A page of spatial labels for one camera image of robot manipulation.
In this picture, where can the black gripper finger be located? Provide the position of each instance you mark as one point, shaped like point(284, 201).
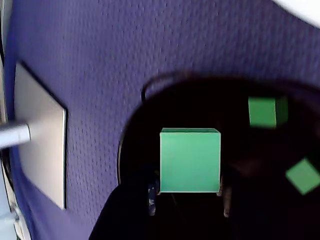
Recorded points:
point(125, 215)
point(245, 220)

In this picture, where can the green cube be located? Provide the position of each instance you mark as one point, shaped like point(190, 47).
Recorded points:
point(262, 112)
point(303, 176)
point(190, 160)

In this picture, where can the white round plate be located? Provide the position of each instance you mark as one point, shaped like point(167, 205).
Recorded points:
point(307, 7)

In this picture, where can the black metal bucket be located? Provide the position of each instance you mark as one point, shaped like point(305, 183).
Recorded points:
point(250, 150)

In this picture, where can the silver monitor stand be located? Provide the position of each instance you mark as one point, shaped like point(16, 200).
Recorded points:
point(42, 150)

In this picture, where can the blue woven tablecloth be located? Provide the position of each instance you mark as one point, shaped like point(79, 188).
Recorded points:
point(100, 50)

